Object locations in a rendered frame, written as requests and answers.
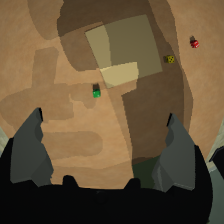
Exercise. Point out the translucent tan mat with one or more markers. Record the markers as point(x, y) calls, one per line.
point(125, 50)

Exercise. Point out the red die with white pips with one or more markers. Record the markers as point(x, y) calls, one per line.
point(194, 44)

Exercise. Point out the yellow die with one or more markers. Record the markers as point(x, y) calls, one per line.
point(169, 59)

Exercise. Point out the green die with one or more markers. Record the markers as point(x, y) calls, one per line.
point(96, 93)

